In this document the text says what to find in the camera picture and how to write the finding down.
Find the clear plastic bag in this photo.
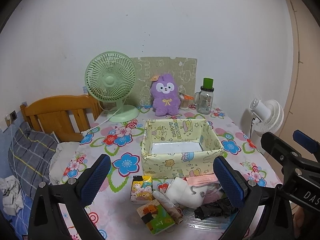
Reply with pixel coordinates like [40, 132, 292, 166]
[184, 216, 234, 232]

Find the toothpick cup with scissors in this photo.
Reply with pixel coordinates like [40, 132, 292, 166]
[179, 93, 194, 110]

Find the yellow cartoon fabric box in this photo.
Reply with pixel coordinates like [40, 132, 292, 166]
[141, 119, 223, 178]

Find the green desk fan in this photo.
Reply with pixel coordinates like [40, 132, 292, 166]
[85, 51, 139, 122]

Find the pink packet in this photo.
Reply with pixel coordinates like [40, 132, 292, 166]
[186, 174, 218, 186]

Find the white floor fan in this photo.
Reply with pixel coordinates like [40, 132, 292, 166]
[249, 98, 284, 137]

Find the glass jar green lid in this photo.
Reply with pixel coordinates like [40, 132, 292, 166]
[194, 77, 214, 114]

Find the cartoon tissue pack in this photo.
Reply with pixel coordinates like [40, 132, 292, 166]
[130, 176, 153, 204]

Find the purple plush bunny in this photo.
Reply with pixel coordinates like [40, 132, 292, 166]
[151, 73, 181, 116]

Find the grey plaid pillow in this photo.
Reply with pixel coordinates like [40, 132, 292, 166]
[8, 122, 57, 199]

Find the white crumpled cloth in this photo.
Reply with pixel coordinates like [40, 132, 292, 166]
[0, 176, 23, 216]

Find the black plastic bag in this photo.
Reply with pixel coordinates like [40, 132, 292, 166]
[194, 197, 239, 220]

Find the wall socket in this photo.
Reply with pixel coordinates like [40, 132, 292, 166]
[10, 111, 17, 121]

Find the white fan power cable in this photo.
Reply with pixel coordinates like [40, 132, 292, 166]
[81, 100, 121, 134]

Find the green bear tissue pack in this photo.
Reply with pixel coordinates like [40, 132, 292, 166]
[137, 199, 176, 235]

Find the floral tablecloth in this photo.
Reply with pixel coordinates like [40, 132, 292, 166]
[61, 106, 280, 239]

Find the green cartoon wall sheet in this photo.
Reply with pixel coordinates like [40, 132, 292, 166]
[125, 57, 197, 106]

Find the white cloth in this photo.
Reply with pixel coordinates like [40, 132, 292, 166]
[0, 176, 23, 216]
[165, 177, 208, 209]

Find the wooden bed headboard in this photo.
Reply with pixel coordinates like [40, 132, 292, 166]
[20, 95, 102, 142]

